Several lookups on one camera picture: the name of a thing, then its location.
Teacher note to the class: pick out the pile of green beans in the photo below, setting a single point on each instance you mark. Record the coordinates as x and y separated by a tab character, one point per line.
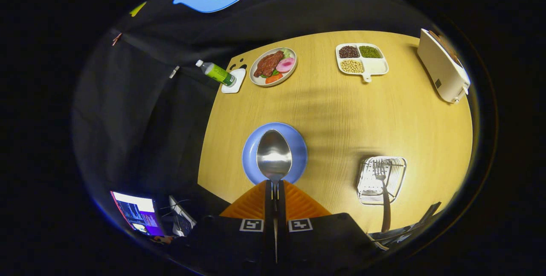
370	51

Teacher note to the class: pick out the silver metal clip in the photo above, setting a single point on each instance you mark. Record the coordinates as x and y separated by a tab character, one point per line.
174	71

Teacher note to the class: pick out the white divided bean tray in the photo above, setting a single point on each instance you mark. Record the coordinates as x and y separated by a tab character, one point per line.
375	66

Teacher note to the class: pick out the pink ham slice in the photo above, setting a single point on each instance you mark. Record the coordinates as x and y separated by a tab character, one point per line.
286	65

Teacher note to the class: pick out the grey keyboard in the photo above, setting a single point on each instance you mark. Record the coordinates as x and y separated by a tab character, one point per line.
182	225

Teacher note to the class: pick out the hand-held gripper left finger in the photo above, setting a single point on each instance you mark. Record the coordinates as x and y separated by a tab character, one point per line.
268	225

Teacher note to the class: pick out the pile of yellow soybeans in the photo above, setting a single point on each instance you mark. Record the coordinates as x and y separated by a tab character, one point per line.
352	66

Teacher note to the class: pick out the brown bread slice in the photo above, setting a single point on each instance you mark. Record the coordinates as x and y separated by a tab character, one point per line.
445	47

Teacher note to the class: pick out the pile of dark red beans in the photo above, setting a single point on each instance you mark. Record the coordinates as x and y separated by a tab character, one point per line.
348	51

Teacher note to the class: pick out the orange carrot slice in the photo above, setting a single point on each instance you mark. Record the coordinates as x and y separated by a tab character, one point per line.
274	79

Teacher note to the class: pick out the brown steak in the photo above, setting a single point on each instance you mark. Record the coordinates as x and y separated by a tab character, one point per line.
268	63

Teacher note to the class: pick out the white square coaster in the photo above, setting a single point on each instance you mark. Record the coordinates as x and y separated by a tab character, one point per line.
236	86

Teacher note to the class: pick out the pink clothespin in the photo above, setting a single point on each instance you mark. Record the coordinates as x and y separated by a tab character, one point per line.
116	39

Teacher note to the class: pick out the black backdrop cloth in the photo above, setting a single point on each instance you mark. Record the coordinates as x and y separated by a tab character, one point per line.
149	118

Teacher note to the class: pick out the blue round plate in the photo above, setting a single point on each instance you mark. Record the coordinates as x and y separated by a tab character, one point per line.
300	152

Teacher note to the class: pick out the metal spoon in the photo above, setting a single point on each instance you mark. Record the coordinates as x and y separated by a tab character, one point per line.
274	156

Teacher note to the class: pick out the white toaster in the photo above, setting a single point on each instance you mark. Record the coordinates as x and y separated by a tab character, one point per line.
439	71

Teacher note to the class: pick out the lit computer monitor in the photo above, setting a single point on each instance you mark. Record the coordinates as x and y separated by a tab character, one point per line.
138	214

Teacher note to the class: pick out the beige food plate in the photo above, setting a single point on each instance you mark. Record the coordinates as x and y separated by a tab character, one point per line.
257	78

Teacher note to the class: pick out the green label plastic bottle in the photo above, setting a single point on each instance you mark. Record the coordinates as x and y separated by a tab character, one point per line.
217	72

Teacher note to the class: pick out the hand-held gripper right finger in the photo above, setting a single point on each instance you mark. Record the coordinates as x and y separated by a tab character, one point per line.
281	225

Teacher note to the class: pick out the metal fork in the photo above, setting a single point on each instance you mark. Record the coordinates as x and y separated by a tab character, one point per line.
386	207

